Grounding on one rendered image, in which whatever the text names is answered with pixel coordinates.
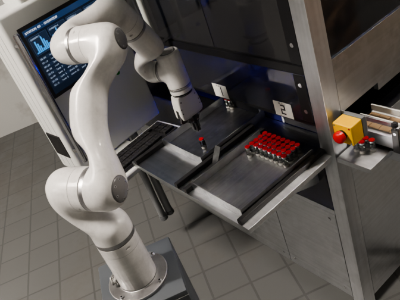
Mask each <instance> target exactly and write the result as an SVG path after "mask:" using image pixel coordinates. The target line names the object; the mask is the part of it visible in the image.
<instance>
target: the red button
mask: <svg viewBox="0 0 400 300"><path fill-rule="evenodd" d="M333 139H334V141H335V142H336V143H338V144H342V143H344V142H345V141H346V136H345V134H344V133H343V132H341V131H336V132H335V133H334V134H333Z"/></svg>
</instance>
